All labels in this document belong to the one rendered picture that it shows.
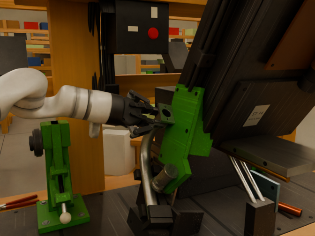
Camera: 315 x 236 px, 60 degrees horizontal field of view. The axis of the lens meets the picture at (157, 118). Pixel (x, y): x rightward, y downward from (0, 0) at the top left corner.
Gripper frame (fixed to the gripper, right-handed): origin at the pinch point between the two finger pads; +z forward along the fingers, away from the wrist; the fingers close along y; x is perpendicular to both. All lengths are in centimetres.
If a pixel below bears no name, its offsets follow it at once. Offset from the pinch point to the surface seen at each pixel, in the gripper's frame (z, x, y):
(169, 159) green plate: 2.8, 2.6, -10.3
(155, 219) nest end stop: -0.4, 7.6, -23.5
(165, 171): -0.9, -0.5, -15.0
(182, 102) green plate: 2.8, -7.1, 0.6
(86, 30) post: -17.7, 5.1, 32.6
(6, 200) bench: -31, 52, -5
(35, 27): -25, 434, 542
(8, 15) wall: -107, 622, 787
